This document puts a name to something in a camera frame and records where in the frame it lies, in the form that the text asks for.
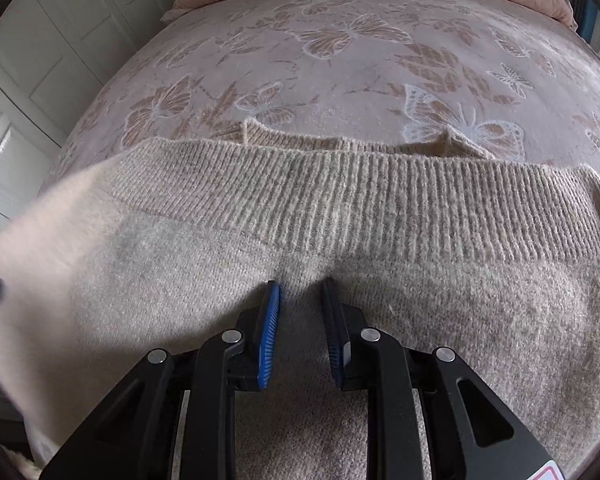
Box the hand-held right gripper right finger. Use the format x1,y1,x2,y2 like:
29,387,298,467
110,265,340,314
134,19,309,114
321,278,562,480

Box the white wardrobe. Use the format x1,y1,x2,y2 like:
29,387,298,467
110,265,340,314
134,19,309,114
0,0,196,233

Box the pink butterfly print blanket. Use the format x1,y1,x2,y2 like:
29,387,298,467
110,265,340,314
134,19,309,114
50,0,600,196

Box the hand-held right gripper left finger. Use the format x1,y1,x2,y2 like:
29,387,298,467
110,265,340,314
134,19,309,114
39,281,283,480

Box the beige knit sweater black hearts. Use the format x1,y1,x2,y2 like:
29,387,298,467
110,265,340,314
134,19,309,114
0,117,600,480

